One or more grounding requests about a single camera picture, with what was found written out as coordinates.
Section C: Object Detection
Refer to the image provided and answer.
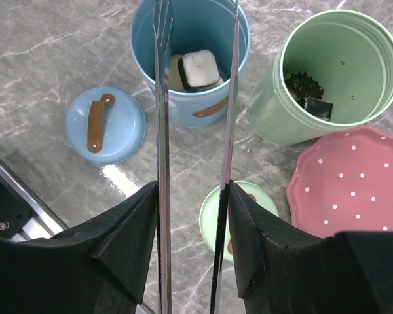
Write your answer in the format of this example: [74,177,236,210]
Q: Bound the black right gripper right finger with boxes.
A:
[229,184,393,313]

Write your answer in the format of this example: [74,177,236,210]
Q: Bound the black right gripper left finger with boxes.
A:
[0,181,159,313]

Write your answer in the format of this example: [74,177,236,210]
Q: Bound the green plastic container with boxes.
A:
[248,9,393,146]

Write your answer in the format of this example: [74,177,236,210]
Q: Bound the metal tongs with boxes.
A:
[153,1,240,313]

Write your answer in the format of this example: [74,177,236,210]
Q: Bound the blue plastic container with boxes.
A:
[130,1,250,128]

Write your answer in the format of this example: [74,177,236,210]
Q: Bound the aluminium front rail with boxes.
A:
[0,159,68,242]

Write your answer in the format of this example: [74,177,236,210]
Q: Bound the sushi piece pink centre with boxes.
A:
[178,50,221,90]

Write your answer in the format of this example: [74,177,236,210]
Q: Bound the pink scalloped plate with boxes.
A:
[286,126,393,238]

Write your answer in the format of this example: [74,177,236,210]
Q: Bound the dark chocolate roll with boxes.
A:
[285,71,324,99]

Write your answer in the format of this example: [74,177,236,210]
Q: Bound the blue lid with brown handle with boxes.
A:
[65,86,146,165]

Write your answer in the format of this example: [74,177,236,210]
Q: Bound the green lid with brown handle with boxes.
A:
[199,181,279,263]

